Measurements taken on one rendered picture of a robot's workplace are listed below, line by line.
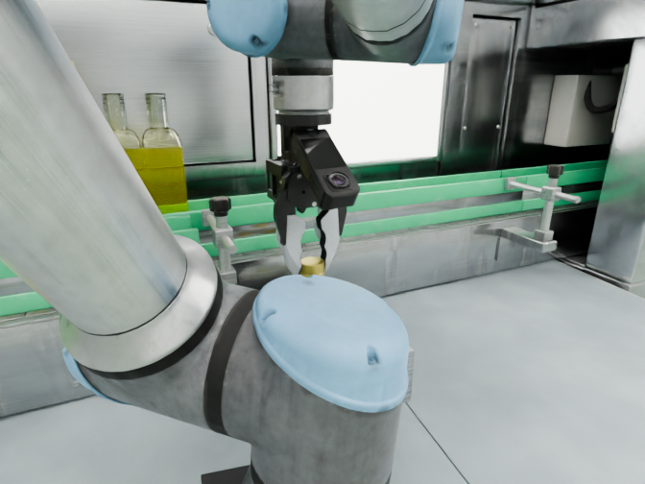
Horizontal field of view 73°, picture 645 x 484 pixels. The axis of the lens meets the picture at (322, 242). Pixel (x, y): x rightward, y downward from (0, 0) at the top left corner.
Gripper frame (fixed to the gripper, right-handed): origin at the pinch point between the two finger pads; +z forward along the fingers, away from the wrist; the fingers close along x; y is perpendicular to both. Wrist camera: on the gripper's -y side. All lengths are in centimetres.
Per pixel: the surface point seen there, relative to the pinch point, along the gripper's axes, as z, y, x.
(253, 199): -3.7, 25.6, -0.1
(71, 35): -31, 36, 25
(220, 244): -2.9, 6.4, 10.8
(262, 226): -0.7, 18.6, 0.8
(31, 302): 2.0, 9.9, 34.0
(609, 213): 3, 5, -74
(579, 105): -18, 27, -89
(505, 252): 12, 14, -54
